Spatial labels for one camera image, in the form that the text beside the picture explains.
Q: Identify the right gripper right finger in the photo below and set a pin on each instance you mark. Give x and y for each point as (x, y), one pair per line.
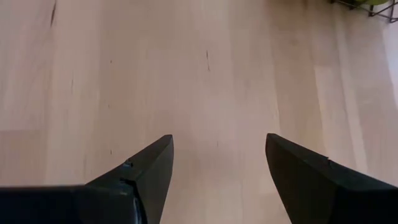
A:
(326, 193)

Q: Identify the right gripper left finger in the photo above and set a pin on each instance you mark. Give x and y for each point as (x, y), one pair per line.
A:
(124, 199)

